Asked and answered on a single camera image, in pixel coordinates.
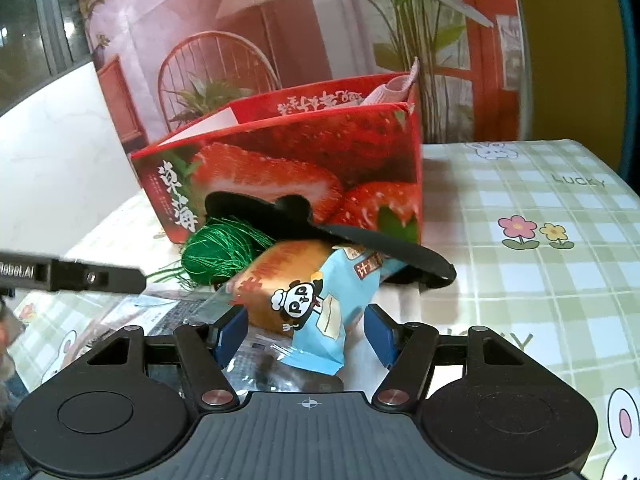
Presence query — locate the clear plastic wrapped packet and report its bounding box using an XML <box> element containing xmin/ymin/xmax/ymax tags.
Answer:
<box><xmin>97</xmin><ymin>287</ymin><xmax>346</xmax><ymax>396</ymax></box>

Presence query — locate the blue packaged bread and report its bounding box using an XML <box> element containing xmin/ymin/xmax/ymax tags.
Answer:
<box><xmin>192</xmin><ymin>239</ymin><xmax>388</xmax><ymax>377</ymax></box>

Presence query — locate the teal curtain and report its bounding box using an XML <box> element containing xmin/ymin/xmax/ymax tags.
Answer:
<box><xmin>612</xmin><ymin>0</ymin><xmax>640</xmax><ymax>181</ymax></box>

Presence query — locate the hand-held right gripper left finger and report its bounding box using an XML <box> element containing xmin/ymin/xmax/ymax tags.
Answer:
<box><xmin>75</xmin><ymin>307</ymin><xmax>249</xmax><ymax>413</ymax></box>

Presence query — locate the green checked rabbit print tablecloth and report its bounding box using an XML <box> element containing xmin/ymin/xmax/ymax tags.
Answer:
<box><xmin>10</xmin><ymin>139</ymin><xmax>640</xmax><ymax>480</ymax></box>

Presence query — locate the green yarn bundle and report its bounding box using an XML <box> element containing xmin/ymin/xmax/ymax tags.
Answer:
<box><xmin>145</xmin><ymin>215</ymin><xmax>278</xmax><ymax>293</ymax></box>

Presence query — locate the red strawberry print cardboard box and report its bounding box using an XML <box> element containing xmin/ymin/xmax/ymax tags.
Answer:
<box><xmin>130</xmin><ymin>72</ymin><xmax>425</xmax><ymax>246</ymax></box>

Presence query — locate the black eye mask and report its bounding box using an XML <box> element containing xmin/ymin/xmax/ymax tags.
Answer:
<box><xmin>204</xmin><ymin>191</ymin><xmax>457</xmax><ymax>288</ymax></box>

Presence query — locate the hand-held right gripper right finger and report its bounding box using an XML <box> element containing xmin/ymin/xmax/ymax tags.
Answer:
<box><xmin>365</xmin><ymin>304</ymin><xmax>548</xmax><ymax>413</ymax></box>

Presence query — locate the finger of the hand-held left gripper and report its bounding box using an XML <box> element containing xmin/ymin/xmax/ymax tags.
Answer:
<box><xmin>59</xmin><ymin>259</ymin><xmax>147</xmax><ymax>293</ymax></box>

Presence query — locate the dark framed window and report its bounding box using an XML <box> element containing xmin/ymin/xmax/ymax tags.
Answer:
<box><xmin>0</xmin><ymin>0</ymin><xmax>96</xmax><ymax>111</ymax></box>

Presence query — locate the printed room scene wall backdrop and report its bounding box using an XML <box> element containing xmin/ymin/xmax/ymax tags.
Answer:
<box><xmin>75</xmin><ymin>0</ymin><xmax>526</xmax><ymax>161</ymax></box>

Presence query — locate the pink packet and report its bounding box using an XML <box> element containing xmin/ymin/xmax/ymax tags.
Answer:
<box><xmin>357</xmin><ymin>57</ymin><xmax>421</xmax><ymax>108</ymax></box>

